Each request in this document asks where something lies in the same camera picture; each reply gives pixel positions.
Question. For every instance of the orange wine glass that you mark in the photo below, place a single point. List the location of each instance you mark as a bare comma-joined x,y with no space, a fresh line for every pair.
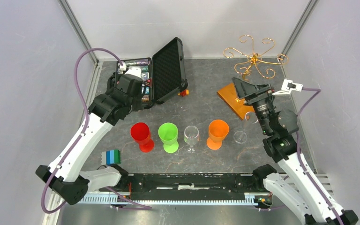
217,131

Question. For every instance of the black poker chip case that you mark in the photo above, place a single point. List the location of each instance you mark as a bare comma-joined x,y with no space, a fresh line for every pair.
164,74

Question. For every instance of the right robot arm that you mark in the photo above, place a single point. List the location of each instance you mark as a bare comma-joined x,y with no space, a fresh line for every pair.
309,201

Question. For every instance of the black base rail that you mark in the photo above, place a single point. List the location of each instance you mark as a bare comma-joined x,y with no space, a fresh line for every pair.
189,186

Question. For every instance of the clear flute wine glass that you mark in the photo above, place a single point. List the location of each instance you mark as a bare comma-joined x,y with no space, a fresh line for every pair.
240,136

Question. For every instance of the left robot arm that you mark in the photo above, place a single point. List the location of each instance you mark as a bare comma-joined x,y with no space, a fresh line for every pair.
64,175

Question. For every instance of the clear round wine glass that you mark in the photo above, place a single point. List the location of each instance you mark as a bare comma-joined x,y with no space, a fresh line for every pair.
191,137

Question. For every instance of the red wine glass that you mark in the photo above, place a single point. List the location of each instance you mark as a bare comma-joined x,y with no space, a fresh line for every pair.
140,132

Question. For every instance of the green wine glass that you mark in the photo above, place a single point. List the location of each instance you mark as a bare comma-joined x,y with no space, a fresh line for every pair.
168,134

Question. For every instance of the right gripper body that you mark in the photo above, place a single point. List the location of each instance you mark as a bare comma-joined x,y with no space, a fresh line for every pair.
261,98

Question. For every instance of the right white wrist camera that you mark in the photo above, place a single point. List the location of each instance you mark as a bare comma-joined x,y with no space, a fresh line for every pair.
287,87

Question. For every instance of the blue green toy block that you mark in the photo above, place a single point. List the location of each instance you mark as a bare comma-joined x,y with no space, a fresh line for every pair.
112,157

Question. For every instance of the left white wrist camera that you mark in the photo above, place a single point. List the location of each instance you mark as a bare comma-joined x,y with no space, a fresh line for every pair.
132,70

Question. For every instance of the red yellow small toy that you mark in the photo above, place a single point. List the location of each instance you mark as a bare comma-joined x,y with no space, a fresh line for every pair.
184,93

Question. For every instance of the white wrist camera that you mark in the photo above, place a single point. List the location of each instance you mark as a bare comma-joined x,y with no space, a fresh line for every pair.
132,70
287,87

